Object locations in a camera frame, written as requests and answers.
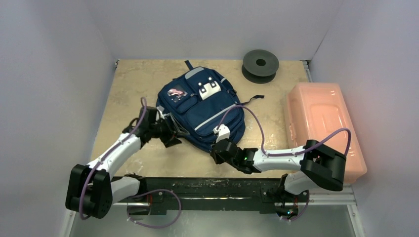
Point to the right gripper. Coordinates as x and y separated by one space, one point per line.
219 154

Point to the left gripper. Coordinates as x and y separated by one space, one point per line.
169 138

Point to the navy blue student backpack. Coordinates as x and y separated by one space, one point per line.
210 100

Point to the pink eraser stick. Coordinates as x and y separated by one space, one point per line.
176 93

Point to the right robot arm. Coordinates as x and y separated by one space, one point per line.
312 165

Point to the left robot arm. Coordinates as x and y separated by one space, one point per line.
93 187

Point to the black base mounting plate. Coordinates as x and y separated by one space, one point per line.
157 195

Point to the dark grey filament spool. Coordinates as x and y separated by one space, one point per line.
260 66

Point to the translucent orange plastic box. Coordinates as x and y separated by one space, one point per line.
314 110

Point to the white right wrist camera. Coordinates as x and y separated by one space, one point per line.
222 132

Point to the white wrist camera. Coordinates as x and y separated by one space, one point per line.
222 132
159 115

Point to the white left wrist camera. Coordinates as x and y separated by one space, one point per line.
159 115

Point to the aluminium frame rail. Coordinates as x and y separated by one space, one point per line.
317 197

